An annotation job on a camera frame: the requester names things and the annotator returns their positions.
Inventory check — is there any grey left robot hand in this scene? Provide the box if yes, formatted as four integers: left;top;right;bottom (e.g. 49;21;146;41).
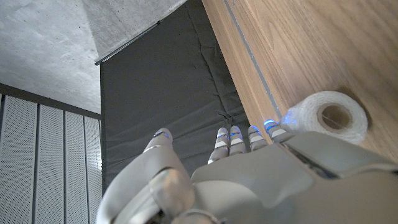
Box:
95;119;398;224

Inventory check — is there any white thread spool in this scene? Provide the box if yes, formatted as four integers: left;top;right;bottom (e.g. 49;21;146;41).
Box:
279;90;369;146

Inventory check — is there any black fabric backdrop curtain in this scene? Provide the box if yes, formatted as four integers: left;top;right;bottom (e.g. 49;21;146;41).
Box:
99;0;253;190

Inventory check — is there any grey tape outline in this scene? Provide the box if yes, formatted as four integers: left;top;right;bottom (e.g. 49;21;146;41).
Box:
223;0;284;121

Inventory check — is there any black curtain rail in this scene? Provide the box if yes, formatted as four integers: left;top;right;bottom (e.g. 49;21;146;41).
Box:
94;20;162;66

